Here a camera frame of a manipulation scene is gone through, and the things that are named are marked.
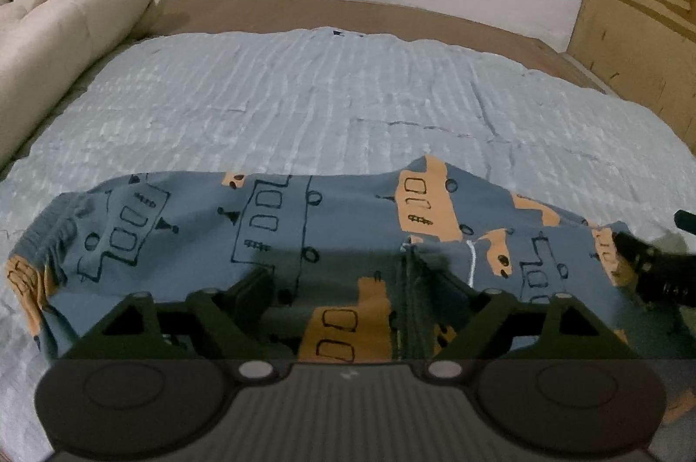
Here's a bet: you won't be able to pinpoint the light blue quilted bedspread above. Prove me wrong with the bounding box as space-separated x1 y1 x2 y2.
0 26 696 462

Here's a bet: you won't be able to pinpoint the brown wooden bed frame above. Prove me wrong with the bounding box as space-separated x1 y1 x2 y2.
149 0 603 91

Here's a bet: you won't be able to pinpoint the blue orange patterned pants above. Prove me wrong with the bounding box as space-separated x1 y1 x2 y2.
3 153 681 365

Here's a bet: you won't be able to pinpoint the plywood board panel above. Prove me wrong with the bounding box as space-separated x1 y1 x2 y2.
567 0 695 146

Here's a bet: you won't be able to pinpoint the beige rolled bolster pillow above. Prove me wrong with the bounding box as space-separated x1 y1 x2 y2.
1 0 166 163

